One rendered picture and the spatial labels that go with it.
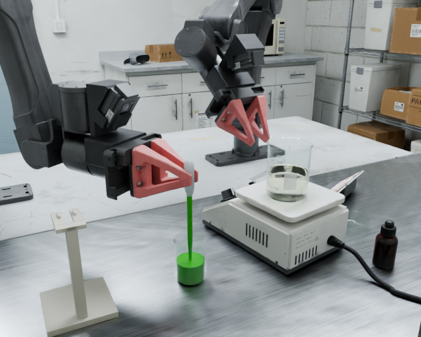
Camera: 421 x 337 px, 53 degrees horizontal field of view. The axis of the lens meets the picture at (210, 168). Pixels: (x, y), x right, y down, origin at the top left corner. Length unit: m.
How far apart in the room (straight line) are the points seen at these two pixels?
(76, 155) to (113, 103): 0.10
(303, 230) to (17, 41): 0.47
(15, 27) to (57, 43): 2.78
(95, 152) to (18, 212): 0.31
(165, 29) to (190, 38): 2.93
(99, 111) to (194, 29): 0.26
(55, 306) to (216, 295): 0.19
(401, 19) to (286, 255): 2.63
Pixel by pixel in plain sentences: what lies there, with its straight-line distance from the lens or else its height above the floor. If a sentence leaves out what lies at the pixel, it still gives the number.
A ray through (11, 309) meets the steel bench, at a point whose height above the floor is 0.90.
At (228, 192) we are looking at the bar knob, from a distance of 0.70.
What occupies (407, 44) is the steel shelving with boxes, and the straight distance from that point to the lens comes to 3.08.
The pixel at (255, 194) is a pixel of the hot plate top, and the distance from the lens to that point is 0.63.
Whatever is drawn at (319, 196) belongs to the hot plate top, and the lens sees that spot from 0.64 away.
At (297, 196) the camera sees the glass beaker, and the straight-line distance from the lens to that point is 0.60.
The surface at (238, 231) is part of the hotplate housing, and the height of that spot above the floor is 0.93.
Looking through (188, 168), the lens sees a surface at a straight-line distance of 0.52.
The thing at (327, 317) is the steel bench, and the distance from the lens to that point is 0.55.
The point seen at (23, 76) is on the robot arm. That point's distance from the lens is 0.66.
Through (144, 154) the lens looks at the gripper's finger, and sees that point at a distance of 0.53.
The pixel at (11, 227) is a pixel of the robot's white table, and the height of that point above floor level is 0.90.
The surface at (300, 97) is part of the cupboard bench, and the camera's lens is 3.72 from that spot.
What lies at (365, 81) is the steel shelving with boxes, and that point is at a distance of 3.26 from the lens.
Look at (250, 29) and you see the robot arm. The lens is 1.03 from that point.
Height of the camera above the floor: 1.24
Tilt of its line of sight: 20 degrees down
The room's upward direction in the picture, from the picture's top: straight up
